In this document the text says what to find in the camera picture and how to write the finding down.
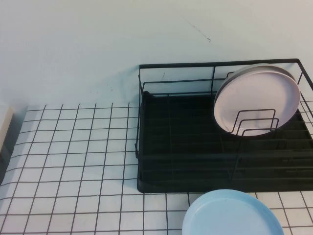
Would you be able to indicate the pink round plate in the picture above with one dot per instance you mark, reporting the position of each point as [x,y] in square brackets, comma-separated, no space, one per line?
[256,93]

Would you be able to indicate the black drip tray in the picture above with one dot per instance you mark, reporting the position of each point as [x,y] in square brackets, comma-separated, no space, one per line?
[190,137]

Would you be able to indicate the grey round plate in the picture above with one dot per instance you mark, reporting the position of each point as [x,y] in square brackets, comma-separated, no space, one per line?
[259,66]

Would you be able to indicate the light blue round plate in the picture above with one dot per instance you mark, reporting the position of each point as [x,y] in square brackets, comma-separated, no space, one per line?
[232,215]

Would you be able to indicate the white grid tablecloth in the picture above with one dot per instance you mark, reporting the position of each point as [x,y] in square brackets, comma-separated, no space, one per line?
[73,147]

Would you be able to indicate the beige board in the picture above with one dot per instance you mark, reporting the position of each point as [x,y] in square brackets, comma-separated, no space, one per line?
[6,122]

